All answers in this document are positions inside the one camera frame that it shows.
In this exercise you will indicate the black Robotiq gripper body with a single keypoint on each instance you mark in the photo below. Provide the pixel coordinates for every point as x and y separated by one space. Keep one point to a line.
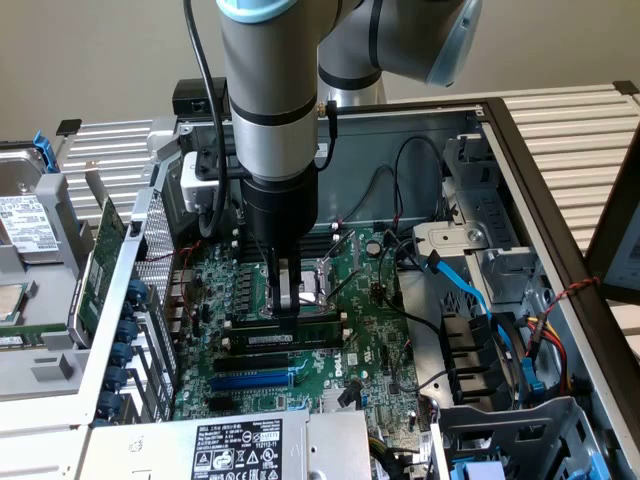
280 210

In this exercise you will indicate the green RAM stick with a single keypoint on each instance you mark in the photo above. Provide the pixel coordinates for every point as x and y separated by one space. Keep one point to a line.
30 330
315 332

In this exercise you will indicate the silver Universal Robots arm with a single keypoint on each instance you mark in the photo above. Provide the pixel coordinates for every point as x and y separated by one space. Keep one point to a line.
270 75

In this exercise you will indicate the CPU socket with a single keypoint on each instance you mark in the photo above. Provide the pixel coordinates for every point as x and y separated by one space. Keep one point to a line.
312 290

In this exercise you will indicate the long black expansion slot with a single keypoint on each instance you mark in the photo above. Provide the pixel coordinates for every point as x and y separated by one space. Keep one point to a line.
250 362

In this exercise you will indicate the thin metal locking lever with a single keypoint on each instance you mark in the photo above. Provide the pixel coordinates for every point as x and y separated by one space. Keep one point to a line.
345 284

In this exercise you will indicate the blue expansion slot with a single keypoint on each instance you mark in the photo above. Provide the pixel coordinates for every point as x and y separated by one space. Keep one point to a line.
250 382

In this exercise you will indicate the white sticker label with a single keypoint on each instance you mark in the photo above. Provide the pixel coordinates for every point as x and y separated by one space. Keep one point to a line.
323 148

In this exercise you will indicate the open metal socket cover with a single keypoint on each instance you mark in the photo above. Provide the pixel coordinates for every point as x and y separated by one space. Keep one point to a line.
345 250

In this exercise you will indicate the green Dell motherboard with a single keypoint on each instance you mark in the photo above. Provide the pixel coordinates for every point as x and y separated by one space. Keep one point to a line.
370 320

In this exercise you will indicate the silver chipset heatsink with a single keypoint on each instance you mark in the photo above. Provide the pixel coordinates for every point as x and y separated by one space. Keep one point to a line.
332 400

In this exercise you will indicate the open grey PC case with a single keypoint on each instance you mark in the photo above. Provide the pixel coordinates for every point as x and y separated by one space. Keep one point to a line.
360 150

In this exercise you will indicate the round coin battery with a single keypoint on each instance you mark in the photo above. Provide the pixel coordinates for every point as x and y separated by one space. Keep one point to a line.
374 247

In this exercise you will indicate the short black expansion slot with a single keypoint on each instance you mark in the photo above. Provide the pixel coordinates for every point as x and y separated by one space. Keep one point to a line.
220 405

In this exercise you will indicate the silver rear port block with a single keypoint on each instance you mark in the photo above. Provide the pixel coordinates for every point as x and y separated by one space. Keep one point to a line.
180 300

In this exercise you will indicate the black box device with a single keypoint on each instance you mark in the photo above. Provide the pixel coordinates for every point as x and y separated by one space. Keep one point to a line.
192 97

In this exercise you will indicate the blue card retention clip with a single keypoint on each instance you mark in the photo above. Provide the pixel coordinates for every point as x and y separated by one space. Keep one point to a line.
136 292
120 354
114 376
127 330
107 402

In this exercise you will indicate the metal disk bay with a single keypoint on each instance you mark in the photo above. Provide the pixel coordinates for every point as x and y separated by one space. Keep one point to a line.
445 235

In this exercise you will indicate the green graphics card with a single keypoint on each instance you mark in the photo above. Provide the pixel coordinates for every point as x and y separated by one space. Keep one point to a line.
102 260

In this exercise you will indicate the silver power supply with label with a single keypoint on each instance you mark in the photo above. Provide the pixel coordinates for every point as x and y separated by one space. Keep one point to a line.
150 450

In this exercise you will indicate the tall metal drive cage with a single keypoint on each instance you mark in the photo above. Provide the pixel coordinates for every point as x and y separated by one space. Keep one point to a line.
480 200

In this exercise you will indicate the black table end cap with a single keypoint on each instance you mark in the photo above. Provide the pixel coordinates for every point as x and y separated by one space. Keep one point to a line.
626 88
68 127

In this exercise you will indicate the grey parts rack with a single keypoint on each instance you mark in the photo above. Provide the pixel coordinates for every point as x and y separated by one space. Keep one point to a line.
65 360

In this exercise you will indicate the grey cage with cross braces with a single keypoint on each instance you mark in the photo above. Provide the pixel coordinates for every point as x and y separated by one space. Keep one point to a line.
500 425

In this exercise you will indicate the blue plastic block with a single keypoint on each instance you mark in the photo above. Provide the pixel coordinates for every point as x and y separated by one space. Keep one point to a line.
475 471

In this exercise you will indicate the blue plastic connector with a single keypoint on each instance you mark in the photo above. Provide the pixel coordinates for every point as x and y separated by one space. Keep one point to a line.
534 387

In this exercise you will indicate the silver hard disk with label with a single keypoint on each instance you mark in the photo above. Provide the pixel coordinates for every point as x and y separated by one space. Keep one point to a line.
25 225

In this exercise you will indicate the silver CPU chip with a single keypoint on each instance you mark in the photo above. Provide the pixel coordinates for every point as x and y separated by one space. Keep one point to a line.
10 300

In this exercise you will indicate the black framed panel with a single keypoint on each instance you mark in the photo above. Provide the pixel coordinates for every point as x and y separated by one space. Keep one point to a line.
625 255

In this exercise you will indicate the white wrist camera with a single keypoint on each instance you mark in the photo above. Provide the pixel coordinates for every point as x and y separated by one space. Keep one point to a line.
192 190

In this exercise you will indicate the blue disk rail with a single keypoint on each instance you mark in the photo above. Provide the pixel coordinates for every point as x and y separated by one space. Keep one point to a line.
46 150

